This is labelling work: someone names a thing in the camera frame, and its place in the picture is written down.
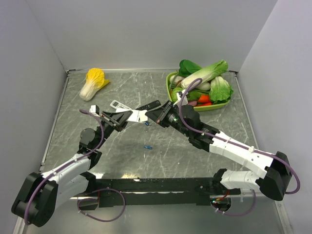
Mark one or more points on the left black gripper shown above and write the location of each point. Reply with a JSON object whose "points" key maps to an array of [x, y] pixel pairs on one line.
{"points": [[115, 117]]}

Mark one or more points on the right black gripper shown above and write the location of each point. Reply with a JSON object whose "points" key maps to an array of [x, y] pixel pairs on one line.
{"points": [[160, 115]]}

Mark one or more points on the white grey-faced remote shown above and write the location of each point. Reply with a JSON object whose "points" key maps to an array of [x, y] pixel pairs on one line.
{"points": [[136, 116]]}

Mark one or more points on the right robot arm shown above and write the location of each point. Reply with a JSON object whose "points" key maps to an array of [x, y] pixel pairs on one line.
{"points": [[269, 174]]}

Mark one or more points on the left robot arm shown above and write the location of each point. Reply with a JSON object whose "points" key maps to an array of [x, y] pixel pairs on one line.
{"points": [[41, 194]]}

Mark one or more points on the black slim remote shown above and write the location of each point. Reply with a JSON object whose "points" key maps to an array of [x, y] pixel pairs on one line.
{"points": [[148, 106]]}

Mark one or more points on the white air conditioner remote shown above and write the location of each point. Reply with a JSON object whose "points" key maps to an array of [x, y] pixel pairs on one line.
{"points": [[116, 104]]}

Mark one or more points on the round green cabbage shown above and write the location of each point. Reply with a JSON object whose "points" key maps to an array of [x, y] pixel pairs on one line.
{"points": [[174, 93]]}

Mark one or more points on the brown mushroom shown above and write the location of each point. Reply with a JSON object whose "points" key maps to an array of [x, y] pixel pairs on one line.
{"points": [[178, 84]]}

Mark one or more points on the purple onion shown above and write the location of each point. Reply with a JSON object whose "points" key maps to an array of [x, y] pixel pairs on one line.
{"points": [[192, 103]]}

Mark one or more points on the white garlic bulb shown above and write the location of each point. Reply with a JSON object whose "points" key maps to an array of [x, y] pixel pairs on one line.
{"points": [[175, 79]]}

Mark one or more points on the green plastic basket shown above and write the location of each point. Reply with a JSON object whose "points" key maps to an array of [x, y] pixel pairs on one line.
{"points": [[196, 108]]}

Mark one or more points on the yellow napa cabbage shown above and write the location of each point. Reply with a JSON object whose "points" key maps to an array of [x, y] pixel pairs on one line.
{"points": [[94, 81]]}

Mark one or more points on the orange carrot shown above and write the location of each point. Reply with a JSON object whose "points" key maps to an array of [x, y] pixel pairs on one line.
{"points": [[204, 99]]}

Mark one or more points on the white radish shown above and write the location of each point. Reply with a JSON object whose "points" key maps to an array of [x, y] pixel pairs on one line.
{"points": [[204, 86]]}

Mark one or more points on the dark green spinach leaf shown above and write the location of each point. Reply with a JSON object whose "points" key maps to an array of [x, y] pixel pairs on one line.
{"points": [[187, 67]]}

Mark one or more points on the long green napa cabbage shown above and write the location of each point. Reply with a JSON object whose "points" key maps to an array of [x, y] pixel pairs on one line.
{"points": [[206, 73]]}

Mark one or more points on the green bok choy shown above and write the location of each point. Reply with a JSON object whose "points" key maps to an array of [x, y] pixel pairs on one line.
{"points": [[220, 91]]}

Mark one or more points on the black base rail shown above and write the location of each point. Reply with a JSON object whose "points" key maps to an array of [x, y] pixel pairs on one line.
{"points": [[156, 191]]}

